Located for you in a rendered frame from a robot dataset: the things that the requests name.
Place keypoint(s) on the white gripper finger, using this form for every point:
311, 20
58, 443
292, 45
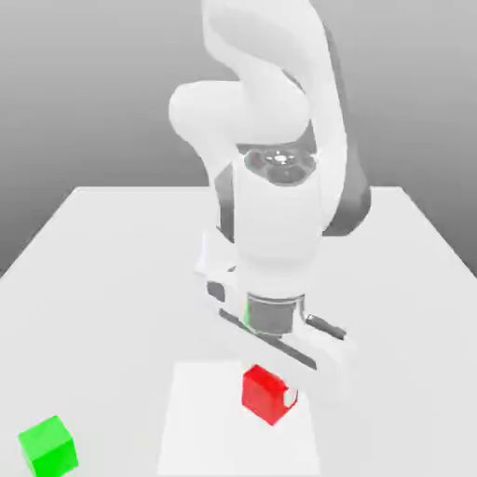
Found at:
291, 397

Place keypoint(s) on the small red cube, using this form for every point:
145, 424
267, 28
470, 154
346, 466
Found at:
262, 395

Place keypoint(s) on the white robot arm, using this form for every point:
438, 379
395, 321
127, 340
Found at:
275, 223

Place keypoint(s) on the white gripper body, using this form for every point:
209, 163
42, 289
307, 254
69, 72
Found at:
320, 357

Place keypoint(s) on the small green cube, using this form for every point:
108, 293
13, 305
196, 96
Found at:
48, 447

